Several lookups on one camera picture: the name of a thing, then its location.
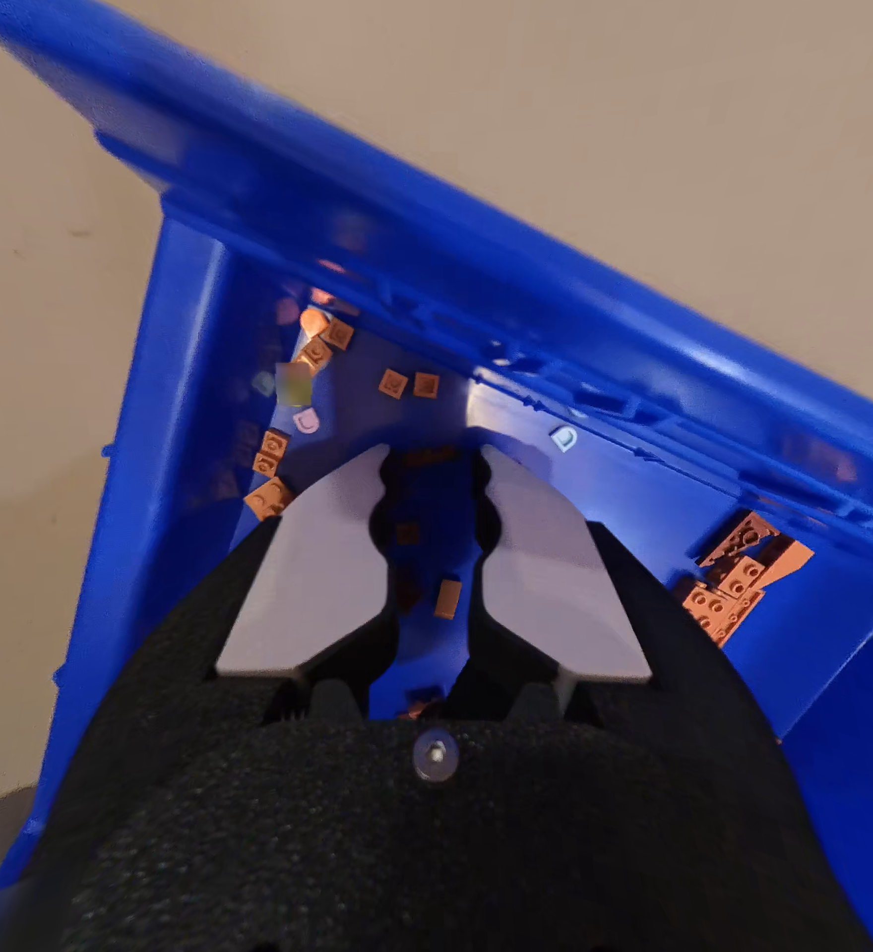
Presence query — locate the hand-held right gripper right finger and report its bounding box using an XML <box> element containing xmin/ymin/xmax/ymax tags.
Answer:
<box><xmin>467</xmin><ymin>442</ymin><xmax>655</xmax><ymax>688</ymax></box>

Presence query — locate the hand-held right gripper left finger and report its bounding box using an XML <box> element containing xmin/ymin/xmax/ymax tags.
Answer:
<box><xmin>214</xmin><ymin>442</ymin><xmax>403</xmax><ymax>688</ymax></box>

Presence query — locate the blue plastic bin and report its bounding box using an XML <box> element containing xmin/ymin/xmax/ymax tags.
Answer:
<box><xmin>0</xmin><ymin>0</ymin><xmax>873</xmax><ymax>952</ymax></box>

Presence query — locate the heap of orange bricks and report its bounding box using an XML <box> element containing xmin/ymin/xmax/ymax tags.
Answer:
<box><xmin>236</xmin><ymin>305</ymin><xmax>817</xmax><ymax>715</ymax></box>

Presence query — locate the grey desk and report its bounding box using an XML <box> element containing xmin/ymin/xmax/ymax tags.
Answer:
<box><xmin>0</xmin><ymin>0</ymin><xmax>873</xmax><ymax>908</ymax></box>

